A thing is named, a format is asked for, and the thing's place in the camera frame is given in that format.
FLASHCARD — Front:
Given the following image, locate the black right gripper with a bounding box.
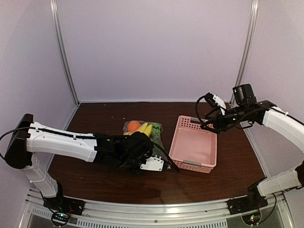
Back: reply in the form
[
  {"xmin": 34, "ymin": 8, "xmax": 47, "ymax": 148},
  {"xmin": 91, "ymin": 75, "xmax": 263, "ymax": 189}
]
[{"xmin": 200, "ymin": 104, "xmax": 247, "ymax": 134}]

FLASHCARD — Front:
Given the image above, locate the pink perforated plastic basket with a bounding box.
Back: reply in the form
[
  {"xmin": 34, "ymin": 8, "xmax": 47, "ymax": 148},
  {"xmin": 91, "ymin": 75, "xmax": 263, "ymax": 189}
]
[{"xmin": 169, "ymin": 115, "xmax": 217, "ymax": 173}]

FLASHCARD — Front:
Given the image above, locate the orange toy tangerine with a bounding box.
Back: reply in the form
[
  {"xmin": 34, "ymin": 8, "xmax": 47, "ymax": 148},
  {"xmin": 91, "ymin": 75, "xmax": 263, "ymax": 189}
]
[{"xmin": 127, "ymin": 121, "xmax": 141, "ymax": 133}]

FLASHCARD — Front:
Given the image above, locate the yellow toy banana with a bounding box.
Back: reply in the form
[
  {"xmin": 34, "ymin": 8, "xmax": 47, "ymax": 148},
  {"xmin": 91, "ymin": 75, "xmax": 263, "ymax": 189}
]
[{"xmin": 123, "ymin": 123, "xmax": 152, "ymax": 137}]

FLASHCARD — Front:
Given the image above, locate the clear zip top bag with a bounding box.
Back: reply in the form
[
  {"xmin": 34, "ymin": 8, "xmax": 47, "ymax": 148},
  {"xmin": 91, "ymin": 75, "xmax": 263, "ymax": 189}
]
[{"xmin": 123, "ymin": 120, "xmax": 168, "ymax": 161}]

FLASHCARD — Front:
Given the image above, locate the green black toy watermelon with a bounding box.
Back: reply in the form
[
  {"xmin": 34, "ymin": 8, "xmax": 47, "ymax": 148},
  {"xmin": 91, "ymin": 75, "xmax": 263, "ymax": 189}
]
[{"xmin": 151, "ymin": 123, "xmax": 163, "ymax": 137}]

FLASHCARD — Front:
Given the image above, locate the green toy bell pepper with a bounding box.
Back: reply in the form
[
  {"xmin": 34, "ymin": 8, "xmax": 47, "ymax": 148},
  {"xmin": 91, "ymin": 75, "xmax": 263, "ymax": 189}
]
[{"xmin": 152, "ymin": 142, "xmax": 163, "ymax": 157}]

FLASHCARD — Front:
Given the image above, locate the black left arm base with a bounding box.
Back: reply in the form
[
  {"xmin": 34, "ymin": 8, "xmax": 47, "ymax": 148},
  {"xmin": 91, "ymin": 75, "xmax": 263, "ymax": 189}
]
[{"xmin": 41, "ymin": 182, "xmax": 85, "ymax": 216}]

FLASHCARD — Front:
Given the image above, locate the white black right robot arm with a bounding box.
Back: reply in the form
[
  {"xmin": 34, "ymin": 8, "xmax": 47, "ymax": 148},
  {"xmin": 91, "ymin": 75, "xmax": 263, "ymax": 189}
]
[{"xmin": 195, "ymin": 84, "xmax": 304, "ymax": 210}]

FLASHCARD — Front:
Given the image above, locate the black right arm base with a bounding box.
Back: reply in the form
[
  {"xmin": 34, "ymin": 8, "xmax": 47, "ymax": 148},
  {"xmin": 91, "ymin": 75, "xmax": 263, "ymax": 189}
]
[{"xmin": 227, "ymin": 183, "xmax": 268, "ymax": 215}]

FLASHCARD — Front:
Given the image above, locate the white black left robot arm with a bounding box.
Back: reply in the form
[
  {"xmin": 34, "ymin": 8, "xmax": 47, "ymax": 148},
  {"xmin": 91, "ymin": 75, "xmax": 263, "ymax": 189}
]
[{"xmin": 1, "ymin": 114, "xmax": 163, "ymax": 211}]

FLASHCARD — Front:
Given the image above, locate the left circuit board with leds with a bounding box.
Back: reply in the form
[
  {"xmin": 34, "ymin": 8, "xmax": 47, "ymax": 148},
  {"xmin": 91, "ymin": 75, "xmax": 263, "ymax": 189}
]
[{"xmin": 51, "ymin": 211, "xmax": 70, "ymax": 226}]

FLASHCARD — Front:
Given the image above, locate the circuit board with leds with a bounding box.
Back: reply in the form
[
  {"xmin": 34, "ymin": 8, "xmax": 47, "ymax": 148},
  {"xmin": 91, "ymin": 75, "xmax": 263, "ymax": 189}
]
[
  {"xmin": 51, "ymin": 211, "xmax": 70, "ymax": 226},
  {"xmin": 242, "ymin": 212, "xmax": 261, "ymax": 226}
]

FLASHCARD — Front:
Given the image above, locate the right circuit board with leds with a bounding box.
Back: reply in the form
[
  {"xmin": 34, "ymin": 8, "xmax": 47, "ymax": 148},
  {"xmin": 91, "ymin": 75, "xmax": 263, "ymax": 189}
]
[{"xmin": 242, "ymin": 212, "xmax": 261, "ymax": 226}]

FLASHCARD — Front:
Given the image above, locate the black right camera cable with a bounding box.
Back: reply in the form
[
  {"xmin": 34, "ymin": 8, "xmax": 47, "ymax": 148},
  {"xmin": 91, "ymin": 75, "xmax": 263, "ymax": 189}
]
[{"xmin": 195, "ymin": 94, "xmax": 214, "ymax": 124}]

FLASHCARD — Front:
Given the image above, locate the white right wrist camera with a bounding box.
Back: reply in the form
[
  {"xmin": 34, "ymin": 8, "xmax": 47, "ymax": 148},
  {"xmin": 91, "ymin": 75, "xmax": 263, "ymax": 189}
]
[{"xmin": 204, "ymin": 93, "xmax": 227, "ymax": 115}]

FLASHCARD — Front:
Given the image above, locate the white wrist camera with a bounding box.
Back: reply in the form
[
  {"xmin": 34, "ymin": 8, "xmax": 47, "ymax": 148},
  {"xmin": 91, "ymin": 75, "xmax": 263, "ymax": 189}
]
[
  {"xmin": 140, "ymin": 156, "xmax": 171, "ymax": 172},
  {"xmin": 204, "ymin": 93, "xmax": 227, "ymax": 115}
]

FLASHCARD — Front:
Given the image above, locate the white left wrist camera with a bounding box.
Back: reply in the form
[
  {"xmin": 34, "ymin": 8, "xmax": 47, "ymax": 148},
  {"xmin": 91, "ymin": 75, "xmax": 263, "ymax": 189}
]
[{"xmin": 140, "ymin": 156, "xmax": 171, "ymax": 172}]

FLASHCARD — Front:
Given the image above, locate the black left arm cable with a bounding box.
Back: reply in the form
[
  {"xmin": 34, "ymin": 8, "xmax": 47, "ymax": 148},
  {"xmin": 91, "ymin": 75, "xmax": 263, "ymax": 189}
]
[{"xmin": 0, "ymin": 127, "xmax": 181, "ymax": 174}]

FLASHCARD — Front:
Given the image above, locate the aluminium front rail frame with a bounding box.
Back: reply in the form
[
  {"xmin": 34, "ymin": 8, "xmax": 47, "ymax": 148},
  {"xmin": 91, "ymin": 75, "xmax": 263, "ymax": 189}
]
[{"xmin": 19, "ymin": 182, "xmax": 295, "ymax": 228}]

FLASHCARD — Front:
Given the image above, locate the right aluminium corner post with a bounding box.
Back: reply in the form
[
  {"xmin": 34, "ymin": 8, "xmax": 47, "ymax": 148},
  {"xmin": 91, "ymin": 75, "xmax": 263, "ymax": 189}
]
[{"xmin": 231, "ymin": 0, "xmax": 259, "ymax": 100}]

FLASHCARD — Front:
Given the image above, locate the aluminium corner post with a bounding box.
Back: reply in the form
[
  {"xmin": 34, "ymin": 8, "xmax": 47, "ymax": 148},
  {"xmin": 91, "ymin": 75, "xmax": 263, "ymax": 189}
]
[
  {"xmin": 50, "ymin": 0, "xmax": 80, "ymax": 106},
  {"xmin": 231, "ymin": 0, "xmax": 259, "ymax": 100}
]

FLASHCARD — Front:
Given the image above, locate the left aluminium corner post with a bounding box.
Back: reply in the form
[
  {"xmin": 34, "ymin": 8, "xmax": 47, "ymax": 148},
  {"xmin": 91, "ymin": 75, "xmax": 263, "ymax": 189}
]
[{"xmin": 50, "ymin": 0, "xmax": 80, "ymax": 106}]

